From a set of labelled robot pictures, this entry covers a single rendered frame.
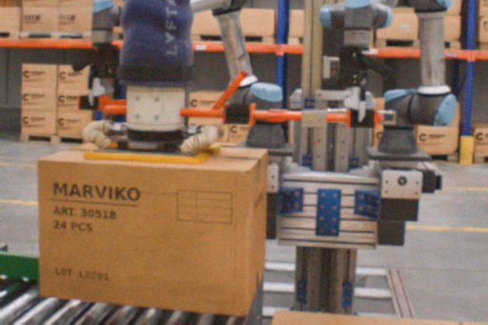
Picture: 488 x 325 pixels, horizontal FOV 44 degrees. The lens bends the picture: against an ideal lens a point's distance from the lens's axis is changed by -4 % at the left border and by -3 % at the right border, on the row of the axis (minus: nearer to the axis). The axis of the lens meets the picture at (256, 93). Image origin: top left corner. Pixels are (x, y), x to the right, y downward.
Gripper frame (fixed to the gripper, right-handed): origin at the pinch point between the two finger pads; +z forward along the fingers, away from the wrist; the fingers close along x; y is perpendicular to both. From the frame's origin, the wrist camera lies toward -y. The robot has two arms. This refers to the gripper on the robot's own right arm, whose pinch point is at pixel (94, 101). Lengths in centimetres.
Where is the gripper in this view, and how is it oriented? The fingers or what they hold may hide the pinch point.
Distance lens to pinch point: 219.5
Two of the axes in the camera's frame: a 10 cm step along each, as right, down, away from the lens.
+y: 9.9, 0.4, -1.2
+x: 1.2, -0.5, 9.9
